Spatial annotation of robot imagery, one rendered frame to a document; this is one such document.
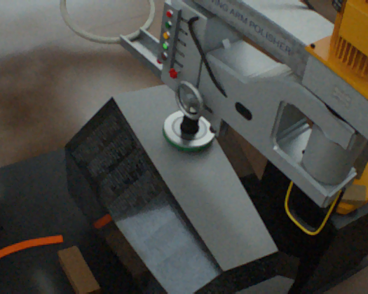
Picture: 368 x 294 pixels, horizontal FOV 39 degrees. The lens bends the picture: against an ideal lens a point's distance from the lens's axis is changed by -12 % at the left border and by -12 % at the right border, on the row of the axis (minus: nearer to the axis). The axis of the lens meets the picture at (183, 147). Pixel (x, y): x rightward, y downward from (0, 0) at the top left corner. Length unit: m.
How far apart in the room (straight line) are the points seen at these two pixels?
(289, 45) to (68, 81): 2.63
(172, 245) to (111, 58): 2.34
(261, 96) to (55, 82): 2.44
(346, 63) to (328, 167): 0.42
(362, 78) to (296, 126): 0.52
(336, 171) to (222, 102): 0.51
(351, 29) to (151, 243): 1.28
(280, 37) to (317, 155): 0.40
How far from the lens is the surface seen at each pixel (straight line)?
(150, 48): 2.51
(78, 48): 4.41
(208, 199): 2.26
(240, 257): 2.12
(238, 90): 1.94
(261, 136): 1.94
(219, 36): 2.02
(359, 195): 2.54
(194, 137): 2.40
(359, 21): 1.39
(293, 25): 1.71
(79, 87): 4.02
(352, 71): 1.56
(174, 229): 2.22
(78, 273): 2.86
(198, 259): 2.14
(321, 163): 1.80
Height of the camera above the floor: 2.59
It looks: 45 degrees down
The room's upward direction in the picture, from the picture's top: 9 degrees clockwise
